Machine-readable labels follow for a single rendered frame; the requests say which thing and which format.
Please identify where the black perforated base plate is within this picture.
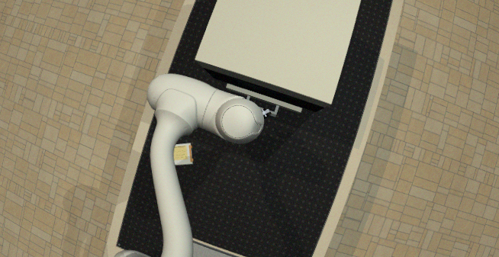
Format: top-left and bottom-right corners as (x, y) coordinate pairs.
(116, 0), (393, 257)

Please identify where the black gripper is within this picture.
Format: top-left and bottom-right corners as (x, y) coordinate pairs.
(262, 107), (271, 119)

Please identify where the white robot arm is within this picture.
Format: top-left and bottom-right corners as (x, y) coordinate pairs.
(147, 73), (264, 257)

